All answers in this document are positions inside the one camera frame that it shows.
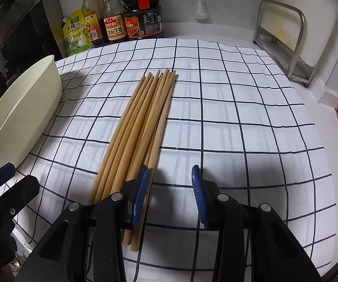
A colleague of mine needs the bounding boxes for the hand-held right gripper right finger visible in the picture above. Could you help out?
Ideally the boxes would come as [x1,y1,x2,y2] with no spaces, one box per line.
[191,164,323,282]

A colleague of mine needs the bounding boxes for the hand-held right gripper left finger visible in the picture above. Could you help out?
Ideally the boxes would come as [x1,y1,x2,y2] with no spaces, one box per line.
[16,164,150,282]

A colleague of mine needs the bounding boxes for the cream round bowl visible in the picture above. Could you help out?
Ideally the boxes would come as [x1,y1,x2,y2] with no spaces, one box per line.
[0,54,63,172]

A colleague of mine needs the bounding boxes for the pile of wooden chopsticks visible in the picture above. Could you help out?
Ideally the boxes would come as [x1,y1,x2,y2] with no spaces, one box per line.
[88,68,178,252]

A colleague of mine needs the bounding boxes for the white black-grid cloth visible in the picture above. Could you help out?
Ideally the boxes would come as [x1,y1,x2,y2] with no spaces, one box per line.
[11,37,334,282]

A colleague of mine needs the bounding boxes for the black range hood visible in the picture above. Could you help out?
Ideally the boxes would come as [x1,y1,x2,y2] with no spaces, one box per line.
[0,0,70,62]

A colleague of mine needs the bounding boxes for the steel cutting board rack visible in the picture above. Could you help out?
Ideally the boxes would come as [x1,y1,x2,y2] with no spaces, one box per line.
[253,0,319,87]

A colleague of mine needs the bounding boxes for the yellow-green seasoning pouch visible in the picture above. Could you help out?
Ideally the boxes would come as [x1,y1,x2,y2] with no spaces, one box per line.
[61,8,94,57]

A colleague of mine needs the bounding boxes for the slim dark soy sauce bottle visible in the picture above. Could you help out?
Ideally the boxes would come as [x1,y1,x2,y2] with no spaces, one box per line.
[99,0,127,44]

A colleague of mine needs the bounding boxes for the yellow-cap vinegar bottle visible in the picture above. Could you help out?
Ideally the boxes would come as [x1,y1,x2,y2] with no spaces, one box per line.
[82,0,105,47]

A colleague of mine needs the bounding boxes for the white cutting board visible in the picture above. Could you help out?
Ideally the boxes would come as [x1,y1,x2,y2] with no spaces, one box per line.
[260,0,338,67]

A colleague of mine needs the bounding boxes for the large red-handled soy sauce jug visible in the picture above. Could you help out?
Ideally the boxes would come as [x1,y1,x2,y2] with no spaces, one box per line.
[120,0,164,41]

